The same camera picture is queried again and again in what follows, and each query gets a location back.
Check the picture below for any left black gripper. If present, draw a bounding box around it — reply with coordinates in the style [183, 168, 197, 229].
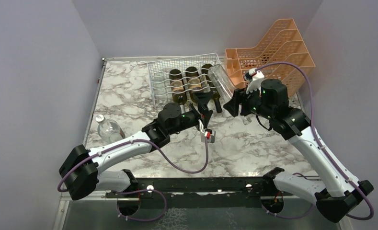
[168, 92, 214, 136]

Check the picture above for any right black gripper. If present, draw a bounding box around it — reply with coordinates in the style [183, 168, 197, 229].
[224, 82, 275, 120]

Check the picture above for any green wine bottle dark label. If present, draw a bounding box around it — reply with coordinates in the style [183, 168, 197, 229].
[201, 64, 223, 114]

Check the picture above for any green wine bottle white label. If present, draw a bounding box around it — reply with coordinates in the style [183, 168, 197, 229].
[185, 67, 203, 104]

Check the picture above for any green Primitivo wine bottle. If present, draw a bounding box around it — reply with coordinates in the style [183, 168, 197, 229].
[169, 69, 187, 113]

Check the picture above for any clear bottle silver cap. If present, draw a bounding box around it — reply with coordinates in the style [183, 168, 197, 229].
[95, 114, 126, 144]

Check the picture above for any clear glass bottle tall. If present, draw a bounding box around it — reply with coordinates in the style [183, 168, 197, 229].
[152, 71, 167, 103]

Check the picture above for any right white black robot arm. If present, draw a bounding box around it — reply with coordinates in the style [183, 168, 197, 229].
[223, 79, 374, 223]

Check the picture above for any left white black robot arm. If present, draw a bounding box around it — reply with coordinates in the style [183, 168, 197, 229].
[57, 92, 213, 200]

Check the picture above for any peach plastic file organizer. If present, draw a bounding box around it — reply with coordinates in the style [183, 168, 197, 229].
[224, 19, 315, 88]

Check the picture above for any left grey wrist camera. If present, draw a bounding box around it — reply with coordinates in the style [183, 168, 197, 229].
[199, 124, 216, 143]

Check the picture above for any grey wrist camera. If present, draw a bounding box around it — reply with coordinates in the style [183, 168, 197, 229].
[244, 68, 265, 94]
[199, 124, 216, 143]

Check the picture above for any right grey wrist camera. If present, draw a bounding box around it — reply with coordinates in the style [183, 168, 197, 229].
[244, 68, 265, 94]

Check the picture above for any white wire wine rack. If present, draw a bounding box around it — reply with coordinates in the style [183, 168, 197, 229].
[147, 53, 221, 107]

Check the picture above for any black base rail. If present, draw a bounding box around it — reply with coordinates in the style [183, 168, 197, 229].
[105, 177, 280, 209]

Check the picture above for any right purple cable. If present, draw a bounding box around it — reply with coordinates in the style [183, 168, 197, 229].
[255, 61, 375, 220]

